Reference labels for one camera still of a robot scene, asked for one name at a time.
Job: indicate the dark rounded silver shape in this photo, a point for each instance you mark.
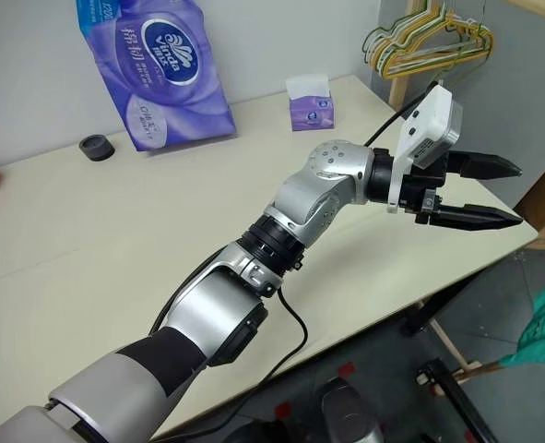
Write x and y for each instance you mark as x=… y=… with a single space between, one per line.
x=350 y=410

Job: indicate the large purple tissue pack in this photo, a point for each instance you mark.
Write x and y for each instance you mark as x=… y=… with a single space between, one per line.
x=170 y=83

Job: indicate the black round cap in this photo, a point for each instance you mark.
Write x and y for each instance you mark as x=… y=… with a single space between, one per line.
x=97 y=147

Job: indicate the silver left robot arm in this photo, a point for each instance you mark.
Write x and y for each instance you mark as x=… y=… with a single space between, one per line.
x=318 y=184

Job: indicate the wooden rack foot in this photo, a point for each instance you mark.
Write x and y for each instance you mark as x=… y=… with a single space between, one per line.
x=452 y=346

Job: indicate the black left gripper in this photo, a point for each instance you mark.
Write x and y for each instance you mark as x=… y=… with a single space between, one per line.
x=419 y=189

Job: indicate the black metal floor frame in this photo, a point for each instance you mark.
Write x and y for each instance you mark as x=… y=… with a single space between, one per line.
x=461 y=401

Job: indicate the black table leg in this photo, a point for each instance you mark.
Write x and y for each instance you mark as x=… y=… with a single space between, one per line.
x=419 y=318

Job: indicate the bundle of clothes hangers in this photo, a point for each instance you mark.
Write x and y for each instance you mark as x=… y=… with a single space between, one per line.
x=488 y=39

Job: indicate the wooden rack post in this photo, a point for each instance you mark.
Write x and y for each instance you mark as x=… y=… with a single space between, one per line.
x=401 y=92

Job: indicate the small purple tissue box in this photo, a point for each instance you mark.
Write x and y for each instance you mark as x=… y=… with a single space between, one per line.
x=311 y=111

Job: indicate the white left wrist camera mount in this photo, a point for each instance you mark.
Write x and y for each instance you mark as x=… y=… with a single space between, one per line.
x=433 y=115

